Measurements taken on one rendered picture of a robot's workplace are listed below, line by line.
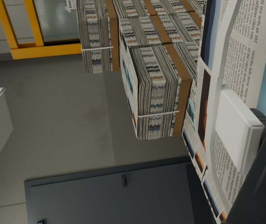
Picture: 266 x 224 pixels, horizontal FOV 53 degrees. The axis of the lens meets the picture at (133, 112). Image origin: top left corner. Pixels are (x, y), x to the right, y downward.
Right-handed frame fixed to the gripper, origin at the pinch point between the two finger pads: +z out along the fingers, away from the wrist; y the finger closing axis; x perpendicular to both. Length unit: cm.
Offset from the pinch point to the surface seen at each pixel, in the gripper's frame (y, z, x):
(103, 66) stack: -2, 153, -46
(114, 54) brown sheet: 5, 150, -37
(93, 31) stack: -7, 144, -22
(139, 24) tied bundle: 19, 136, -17
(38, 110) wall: -86, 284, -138
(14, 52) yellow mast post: -72, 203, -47
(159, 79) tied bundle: 22, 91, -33
